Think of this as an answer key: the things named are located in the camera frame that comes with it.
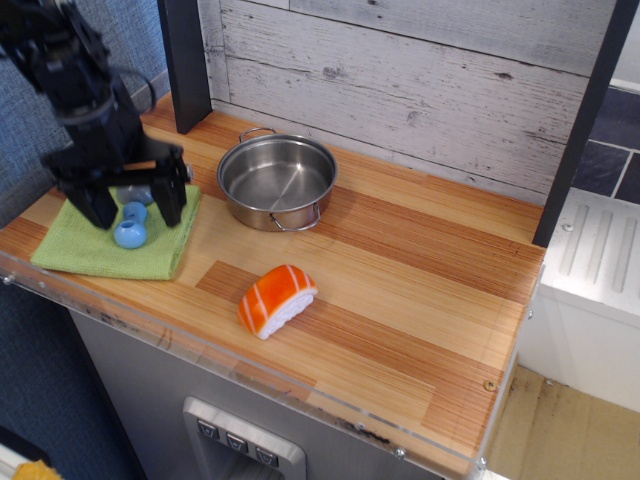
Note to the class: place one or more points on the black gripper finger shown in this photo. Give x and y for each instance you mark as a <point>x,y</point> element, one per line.
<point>169,194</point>
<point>94,201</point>

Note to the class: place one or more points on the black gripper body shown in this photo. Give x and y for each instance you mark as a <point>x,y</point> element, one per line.
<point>109,146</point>

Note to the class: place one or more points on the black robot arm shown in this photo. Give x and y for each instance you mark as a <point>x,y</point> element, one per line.
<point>65,59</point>

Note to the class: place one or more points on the green cloth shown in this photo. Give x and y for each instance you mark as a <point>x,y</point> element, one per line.
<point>74,245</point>

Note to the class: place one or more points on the small steel pot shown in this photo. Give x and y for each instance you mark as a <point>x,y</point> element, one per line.
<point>277,182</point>

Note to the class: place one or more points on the clear acrylic edge strip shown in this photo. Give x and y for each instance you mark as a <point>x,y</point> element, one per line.
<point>148,368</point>

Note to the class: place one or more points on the toy salmon sushi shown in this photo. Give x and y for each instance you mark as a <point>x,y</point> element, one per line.
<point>274,299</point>

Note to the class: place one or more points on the silver dispenser panel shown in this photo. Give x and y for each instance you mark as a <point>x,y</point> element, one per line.
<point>228,447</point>

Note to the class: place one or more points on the yellow object at corner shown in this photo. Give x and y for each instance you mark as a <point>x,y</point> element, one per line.
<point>37,470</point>

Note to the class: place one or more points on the white ribbed side counter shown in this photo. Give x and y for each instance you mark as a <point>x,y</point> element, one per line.
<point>583,323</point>

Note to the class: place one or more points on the left black frame post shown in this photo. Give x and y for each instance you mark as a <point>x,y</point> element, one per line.
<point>185,58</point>

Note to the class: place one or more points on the black frame post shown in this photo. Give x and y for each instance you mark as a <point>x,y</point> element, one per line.
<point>606,61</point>
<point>185,58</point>

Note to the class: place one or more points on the right black frame post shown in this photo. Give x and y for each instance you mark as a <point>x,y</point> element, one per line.
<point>606,61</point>

